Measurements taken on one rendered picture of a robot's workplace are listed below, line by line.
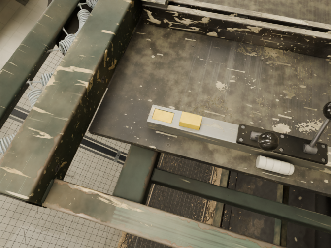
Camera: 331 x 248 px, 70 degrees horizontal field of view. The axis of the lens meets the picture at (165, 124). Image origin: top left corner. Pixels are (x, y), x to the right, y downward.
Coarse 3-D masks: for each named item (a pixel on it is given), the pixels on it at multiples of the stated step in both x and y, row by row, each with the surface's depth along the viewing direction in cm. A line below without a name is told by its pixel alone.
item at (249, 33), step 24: (144, 0) 69; (168, 0) 72; (192, 0) 73; (168, 24) 76; (192, 24) 74; (216, 24) 71; (240, 24) 69; (264, 24) 68; (288, 24) 69; (312, 24) 68; (288, 48) 72; (312, 48) 69
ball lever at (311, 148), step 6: (330, 102) 47; (324, 108) 48; (330, 108) 46; (324, 114) 48; (330, 114) 46; (324, 120) 49; (330, 120) 48; (324, 126) 49; (318, 132) 50; (318, 138) 51; (306, 144) 53; (312, 144) 52; (306, 150) 53; (312, 150) 52
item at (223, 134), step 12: (156, 108) 60; (168, 108) 60; (156, 120) 58; (204, 120) 58; (216, 120) 58; (168, 132) 61; (180, 132) 59; (192, 132) 57; (204, 132) 57; (216, 132) 57; (228, 132) 57; (216, 144) 59; (228, 144) 57; (240, 144) 55; (276, 156) 56; (288, 156) 54; (312, 168) 56; (324, 168) 54
